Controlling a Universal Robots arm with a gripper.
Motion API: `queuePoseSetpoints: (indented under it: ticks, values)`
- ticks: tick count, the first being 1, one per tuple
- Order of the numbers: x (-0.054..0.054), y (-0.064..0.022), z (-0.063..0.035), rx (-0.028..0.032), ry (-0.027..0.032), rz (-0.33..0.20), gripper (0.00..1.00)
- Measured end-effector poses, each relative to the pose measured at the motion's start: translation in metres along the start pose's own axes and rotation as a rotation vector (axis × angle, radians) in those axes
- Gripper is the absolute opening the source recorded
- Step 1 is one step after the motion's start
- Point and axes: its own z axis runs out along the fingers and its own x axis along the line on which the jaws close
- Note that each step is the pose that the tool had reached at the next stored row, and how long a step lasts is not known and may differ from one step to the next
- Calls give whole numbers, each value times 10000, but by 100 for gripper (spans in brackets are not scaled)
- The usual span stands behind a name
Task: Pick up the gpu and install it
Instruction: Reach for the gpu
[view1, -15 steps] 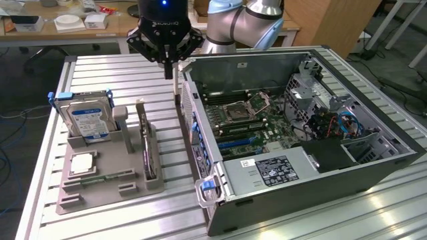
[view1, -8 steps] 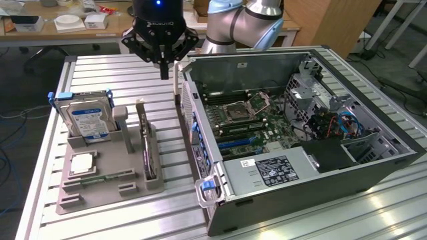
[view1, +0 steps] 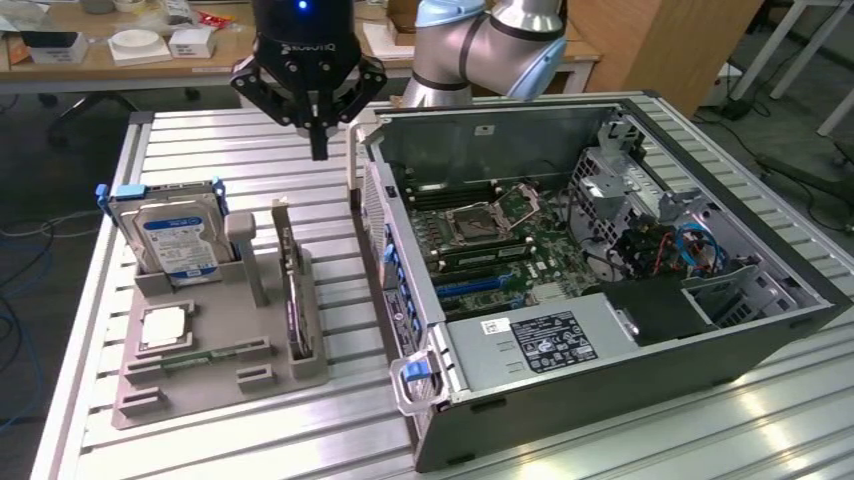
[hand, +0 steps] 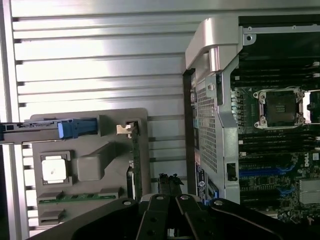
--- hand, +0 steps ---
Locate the green RAM stick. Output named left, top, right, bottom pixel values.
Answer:
left=37, top=192, right=118, bottom=204

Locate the green motherboard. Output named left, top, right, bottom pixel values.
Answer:
left=229, top=67, right=320, bottom=222

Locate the blue expansion slot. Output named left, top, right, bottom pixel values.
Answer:
left=238, top=166, right=288, bottom=176

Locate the grey printed parts rack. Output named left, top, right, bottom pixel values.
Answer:
left=29, top=107, right=152, bottom=232

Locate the silver CPU chip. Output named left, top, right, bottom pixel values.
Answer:
left=41, top=156, right=69, bottom=185

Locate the silver finned chipset heatsink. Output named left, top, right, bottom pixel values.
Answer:
left=298, top=178, right=320, bottom=205

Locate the hard disk in blue carrier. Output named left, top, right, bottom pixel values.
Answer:
left=0, top=118, right=99, bottom=145

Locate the open black PC case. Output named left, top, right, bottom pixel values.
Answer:
left=183, top=16, right=320, bottom=226

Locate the metal CPU socket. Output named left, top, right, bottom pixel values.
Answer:
left=252, top=86, right=306, bottom=130

